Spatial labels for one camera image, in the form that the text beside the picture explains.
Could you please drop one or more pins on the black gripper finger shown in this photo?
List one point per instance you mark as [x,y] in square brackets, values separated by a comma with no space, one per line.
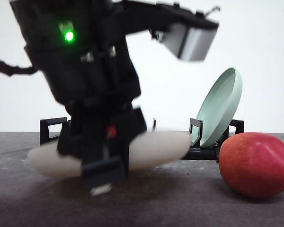
[105,137]
[71,141]

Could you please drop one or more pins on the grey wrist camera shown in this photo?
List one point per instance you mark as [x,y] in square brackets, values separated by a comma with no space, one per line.
[187,40]

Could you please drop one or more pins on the black plate rack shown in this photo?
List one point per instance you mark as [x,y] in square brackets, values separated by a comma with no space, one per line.
[193,152]

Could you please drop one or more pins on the red pomegranate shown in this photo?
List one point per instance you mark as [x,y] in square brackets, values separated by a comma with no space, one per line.
[253,164]

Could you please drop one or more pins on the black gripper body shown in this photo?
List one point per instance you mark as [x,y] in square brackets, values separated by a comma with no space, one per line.
[80,48]

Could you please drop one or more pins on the green plate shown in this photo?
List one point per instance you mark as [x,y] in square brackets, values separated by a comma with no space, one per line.
[219,107]

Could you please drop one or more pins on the white plate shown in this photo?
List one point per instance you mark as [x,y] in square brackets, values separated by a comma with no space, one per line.
[158,148]

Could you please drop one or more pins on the black cable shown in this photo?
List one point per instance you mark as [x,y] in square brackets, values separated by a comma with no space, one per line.
[12,70]

